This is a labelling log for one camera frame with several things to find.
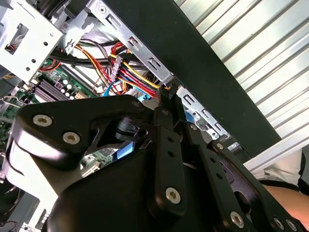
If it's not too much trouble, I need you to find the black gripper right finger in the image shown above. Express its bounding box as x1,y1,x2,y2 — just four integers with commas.
172,95,306,232

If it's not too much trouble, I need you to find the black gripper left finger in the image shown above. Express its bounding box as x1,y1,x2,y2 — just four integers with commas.
12,93,188,218

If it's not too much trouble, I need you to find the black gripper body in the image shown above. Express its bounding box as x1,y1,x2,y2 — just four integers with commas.
47,114,218,232

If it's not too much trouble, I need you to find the coloured power wire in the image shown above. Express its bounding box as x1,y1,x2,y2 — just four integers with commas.
108,41,182,100

